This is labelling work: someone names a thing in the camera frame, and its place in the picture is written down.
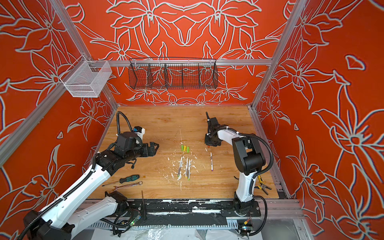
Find white pen right green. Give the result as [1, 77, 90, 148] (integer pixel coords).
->
[188, 159, 191, 181]

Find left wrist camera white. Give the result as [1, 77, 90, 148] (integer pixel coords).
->
[133, 126, 146, 135]

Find black wire basket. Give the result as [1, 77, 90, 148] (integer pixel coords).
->
[128, 58, 219, 90]

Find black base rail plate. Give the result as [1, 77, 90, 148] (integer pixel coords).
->
[128, 199, 262, 217]

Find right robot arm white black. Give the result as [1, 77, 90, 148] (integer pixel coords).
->
[205, 116, 274, 215]

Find metal wrench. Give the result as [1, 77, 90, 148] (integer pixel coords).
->
[113, 181, 143, 191]

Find white mesh basket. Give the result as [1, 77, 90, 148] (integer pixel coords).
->
[60, 61, 112, 98]

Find green handle screwdriver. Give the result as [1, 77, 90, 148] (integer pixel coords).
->
[102, 175, 140, 187]

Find white pen purple end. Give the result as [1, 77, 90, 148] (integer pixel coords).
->
[210, 152, 214, 172]

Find yellow black pliers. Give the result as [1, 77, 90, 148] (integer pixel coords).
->
[255, 175, 272, 196]

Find white pen middle yellow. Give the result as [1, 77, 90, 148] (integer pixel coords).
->
[185, 157, 189, 178]

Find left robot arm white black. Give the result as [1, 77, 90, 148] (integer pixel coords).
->
[19, 126, 159, 240]

